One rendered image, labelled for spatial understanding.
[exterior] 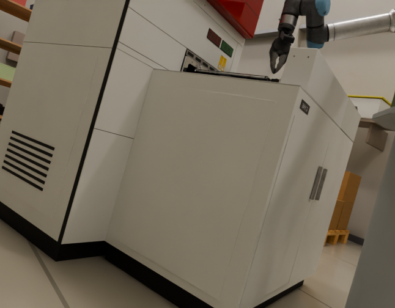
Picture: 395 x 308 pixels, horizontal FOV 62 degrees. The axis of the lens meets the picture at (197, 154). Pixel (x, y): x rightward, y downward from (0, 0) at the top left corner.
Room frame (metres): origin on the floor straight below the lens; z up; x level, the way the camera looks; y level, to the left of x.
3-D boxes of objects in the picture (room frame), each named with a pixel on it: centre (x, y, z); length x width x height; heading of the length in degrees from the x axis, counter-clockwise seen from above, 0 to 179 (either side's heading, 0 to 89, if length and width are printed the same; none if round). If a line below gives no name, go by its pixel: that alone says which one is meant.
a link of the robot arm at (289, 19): (1.46, -0.22, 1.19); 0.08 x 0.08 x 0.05
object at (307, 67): (1.30, -0.39, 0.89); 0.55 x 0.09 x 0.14; 145
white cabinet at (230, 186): (1.57, -0.27, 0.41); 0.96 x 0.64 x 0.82; 145
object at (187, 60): (1.67, 0.05, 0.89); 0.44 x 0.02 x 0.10; 145
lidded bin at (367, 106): (3.87, -1.75, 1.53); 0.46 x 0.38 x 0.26; 40
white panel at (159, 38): (1.53, 0.16, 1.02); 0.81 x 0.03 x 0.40; 145
